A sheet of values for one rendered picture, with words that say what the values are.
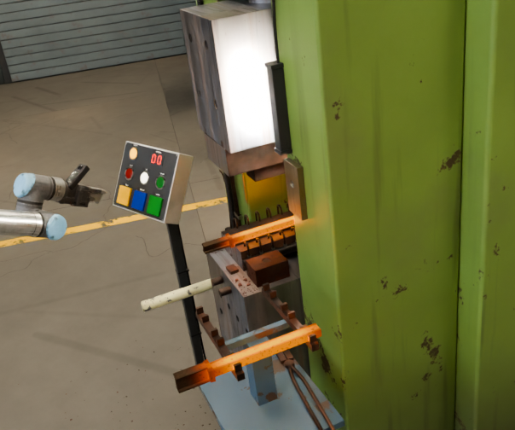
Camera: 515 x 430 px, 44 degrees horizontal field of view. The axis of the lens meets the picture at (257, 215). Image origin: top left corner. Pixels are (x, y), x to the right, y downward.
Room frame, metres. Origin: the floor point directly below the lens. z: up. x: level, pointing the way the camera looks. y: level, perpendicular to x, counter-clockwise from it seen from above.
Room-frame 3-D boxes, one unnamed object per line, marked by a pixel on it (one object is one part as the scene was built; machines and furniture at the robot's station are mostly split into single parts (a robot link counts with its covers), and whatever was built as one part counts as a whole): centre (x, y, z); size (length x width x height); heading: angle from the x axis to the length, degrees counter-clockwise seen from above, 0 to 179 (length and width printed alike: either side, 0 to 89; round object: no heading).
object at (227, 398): (1.41, 0.05, 0.76); 0.40 x 0.30 x 0.02; 21
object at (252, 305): (1.98, -0.12, 0.69); 0.56 x 0.38 x 0.45; 110
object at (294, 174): (1.71, -0.12, 1.27); 0.09 x 0.02 x 0.17; 20
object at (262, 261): (1.81, -0.01, 0.95); 0.12 x 0.09 x 0.07; 110
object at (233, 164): (2.03, -0.09, 1.32); 0.42 x 0.20 x 0.10; 110
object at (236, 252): (2.03, -0.09, 0.96); 0.42 x 0.20 x 0.09; 110
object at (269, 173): (2.02, -0.14, 1.24); 0.30 x 0.07 x 0.06; 110
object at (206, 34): (1.99, -0.10, 1.56); 0.42 x 0.39 x 0.40; 110
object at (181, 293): (2.25, 0.31, 0.62); 0.44 x 0.05 x 0.05; 110
